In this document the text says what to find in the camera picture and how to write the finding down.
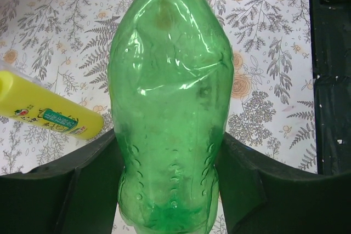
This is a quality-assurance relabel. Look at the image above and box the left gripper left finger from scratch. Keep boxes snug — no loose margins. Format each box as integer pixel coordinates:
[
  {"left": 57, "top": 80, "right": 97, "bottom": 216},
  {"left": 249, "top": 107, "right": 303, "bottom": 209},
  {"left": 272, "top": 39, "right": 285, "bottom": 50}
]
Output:
[{"left": 1, "top": 130, "right": 123, "bottom": 233}]

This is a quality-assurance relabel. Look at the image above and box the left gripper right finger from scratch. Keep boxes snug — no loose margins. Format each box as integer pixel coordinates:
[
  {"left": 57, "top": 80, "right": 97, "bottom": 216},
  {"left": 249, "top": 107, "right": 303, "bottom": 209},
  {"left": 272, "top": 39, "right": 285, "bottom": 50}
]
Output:
[{"left": 216, "top": 134, "right": 350, "bottom": 233}]

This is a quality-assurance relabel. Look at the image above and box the green plastic bottle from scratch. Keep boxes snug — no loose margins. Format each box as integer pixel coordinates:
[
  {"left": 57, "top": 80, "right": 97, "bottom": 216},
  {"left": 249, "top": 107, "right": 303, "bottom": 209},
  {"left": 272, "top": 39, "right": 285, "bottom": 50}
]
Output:
[{"left": 107, "top": 0, "right": 234, "bottom": 233}]

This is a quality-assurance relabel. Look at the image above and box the clear plastic bottle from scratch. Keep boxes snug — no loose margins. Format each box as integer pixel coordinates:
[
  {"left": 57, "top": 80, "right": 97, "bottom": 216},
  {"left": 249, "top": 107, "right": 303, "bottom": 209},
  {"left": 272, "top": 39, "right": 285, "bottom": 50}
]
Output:
[{"left": 1, "top": 60, "right": 44, "bottom": 87}]

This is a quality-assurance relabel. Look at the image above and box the yellow squeeze bottle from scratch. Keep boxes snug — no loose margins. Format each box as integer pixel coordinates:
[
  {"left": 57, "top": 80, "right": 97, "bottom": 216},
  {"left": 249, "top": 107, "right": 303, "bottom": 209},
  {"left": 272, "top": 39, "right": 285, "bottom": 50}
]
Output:
[{"left": 1, "top": 70, "right": 104, "bottom": 140}]

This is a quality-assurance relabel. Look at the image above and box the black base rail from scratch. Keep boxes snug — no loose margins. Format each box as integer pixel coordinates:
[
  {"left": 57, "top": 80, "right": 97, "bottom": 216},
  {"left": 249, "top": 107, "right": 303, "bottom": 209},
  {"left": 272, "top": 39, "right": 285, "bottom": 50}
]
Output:
[{"left": 310, "top": 0, "right": 350, "bottom": 175}]

